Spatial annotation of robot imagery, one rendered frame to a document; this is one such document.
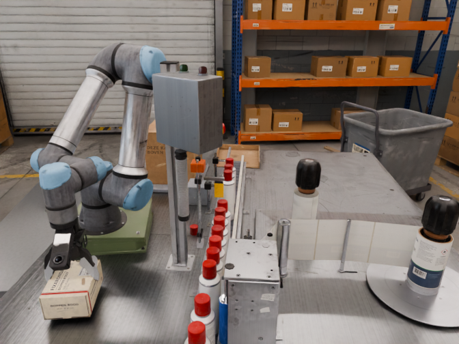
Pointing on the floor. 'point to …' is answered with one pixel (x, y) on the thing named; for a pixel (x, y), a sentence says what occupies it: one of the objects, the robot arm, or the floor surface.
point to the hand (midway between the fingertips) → (72, 282)
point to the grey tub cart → (396, 142)
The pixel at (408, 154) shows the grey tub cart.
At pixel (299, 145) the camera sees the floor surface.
